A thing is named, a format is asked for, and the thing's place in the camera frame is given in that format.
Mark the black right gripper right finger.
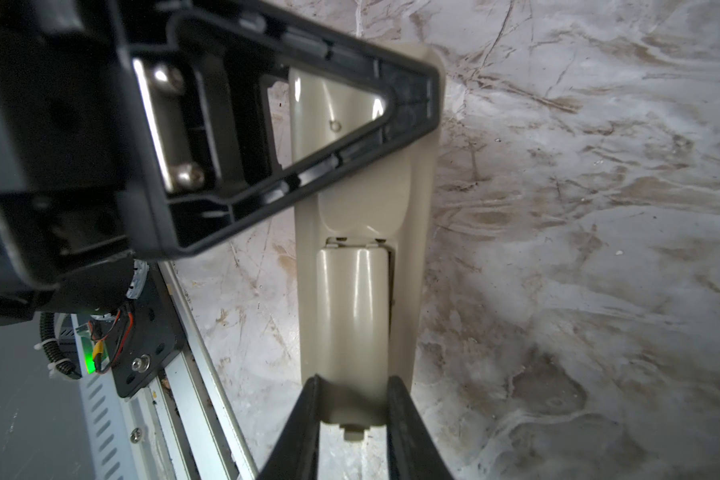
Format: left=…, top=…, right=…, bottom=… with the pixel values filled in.
left=386, top=376, right=454, bottom=480

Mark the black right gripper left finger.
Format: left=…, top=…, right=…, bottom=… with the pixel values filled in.
left=257, top=375, right=322, bottom=480

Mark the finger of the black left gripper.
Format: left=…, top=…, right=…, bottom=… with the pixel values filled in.
left=116, top=1, right=441, bottom=260

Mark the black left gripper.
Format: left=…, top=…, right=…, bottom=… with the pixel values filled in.
left=0, top=1, right=156, bottom=326

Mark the beige battery compartment cover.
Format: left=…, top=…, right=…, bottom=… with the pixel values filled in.
left=316, top=244, right=390, bottom=442

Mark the white remote control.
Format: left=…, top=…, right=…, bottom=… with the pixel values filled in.
left=287, top=40, right=448, bottom=421

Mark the black corrugated cable conduit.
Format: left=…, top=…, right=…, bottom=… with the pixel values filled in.
left=35, top=311, right=82, bottom=382

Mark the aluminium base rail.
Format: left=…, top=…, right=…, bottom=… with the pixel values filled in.
left=71, top=262, right=258, bottom=479

